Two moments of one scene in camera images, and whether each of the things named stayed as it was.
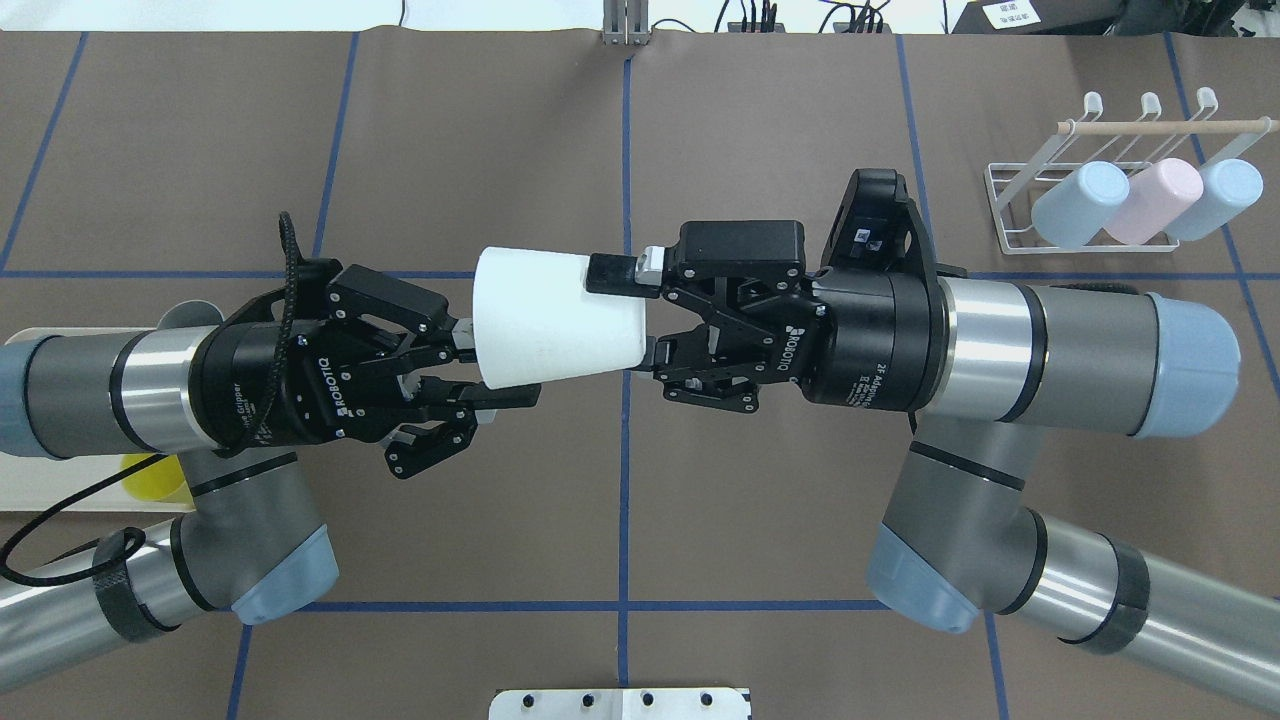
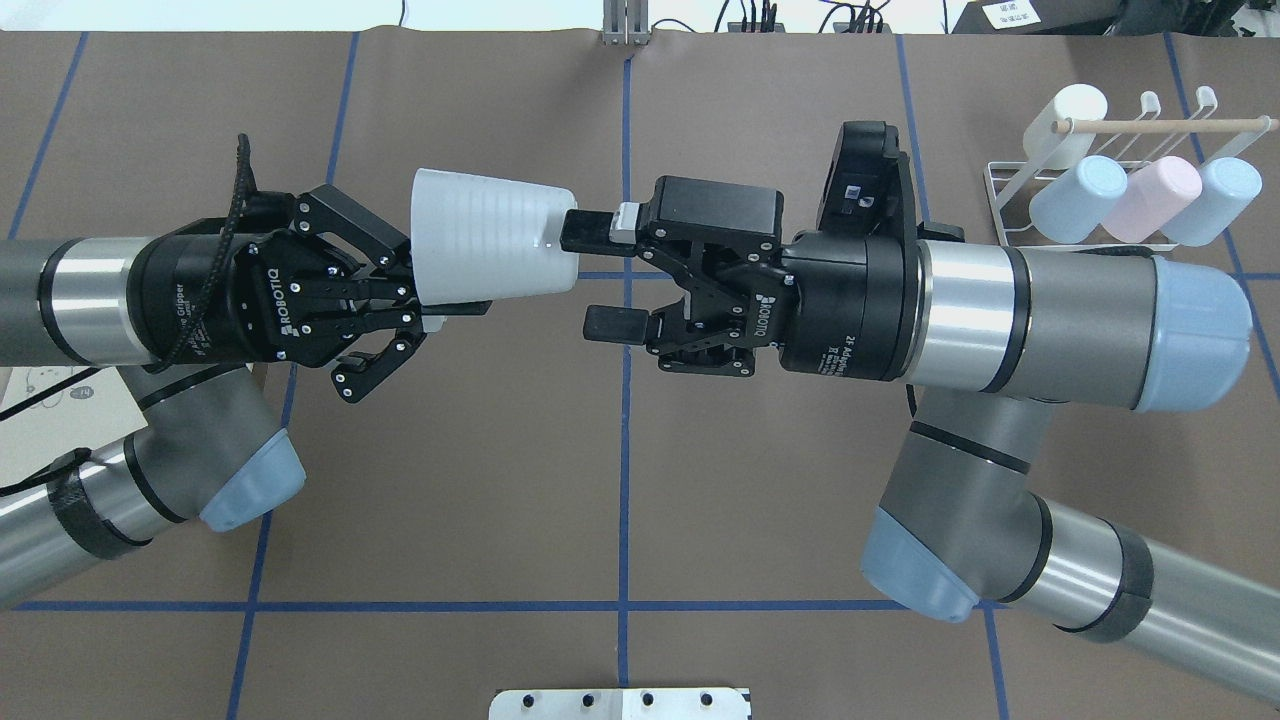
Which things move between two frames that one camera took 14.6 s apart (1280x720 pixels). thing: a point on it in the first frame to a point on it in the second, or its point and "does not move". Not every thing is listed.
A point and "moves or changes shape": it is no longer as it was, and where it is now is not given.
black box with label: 1038,17 does not move
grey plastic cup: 190,313 moves or changes shape
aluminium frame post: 626,22 does not move
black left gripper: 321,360 to 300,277
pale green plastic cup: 535,318 to 1049,149
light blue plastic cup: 1229,186 does not move
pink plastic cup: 1156,197 does not move
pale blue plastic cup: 1072,212 does not move
